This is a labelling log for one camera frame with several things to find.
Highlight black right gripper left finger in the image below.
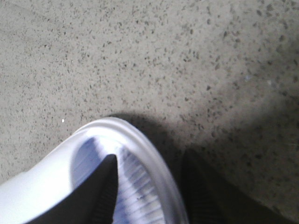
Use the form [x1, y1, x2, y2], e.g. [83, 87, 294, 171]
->
[29, 154, 118, 224]

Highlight light blue slipper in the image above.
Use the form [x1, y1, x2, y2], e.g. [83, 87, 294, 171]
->
[0, 117, 189, 224]

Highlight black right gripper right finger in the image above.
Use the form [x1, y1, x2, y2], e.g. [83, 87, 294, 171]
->
[182, 150, 290, 224]

